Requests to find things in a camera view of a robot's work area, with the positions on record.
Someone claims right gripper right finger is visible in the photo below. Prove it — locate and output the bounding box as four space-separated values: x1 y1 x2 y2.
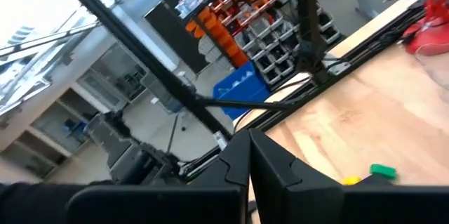
248 128 449 224

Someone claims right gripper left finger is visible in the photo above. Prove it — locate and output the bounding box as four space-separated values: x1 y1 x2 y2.
65 129 250 224

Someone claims blue storage crate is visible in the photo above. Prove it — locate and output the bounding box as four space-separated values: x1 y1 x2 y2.
212 61 273 121

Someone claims parts bin rack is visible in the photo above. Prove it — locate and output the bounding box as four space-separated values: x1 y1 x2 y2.
173 0 343 86

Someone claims black board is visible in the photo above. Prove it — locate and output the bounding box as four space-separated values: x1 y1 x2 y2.
143 0 211 74

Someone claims white cabinet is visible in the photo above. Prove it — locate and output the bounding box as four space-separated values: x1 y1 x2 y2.
0 41 148 179

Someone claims red desk lamp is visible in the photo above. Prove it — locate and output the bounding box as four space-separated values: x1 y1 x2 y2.
401 0 449 56

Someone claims black aluminium frame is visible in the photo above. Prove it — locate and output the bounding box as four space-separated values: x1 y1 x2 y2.
47 0 427 183

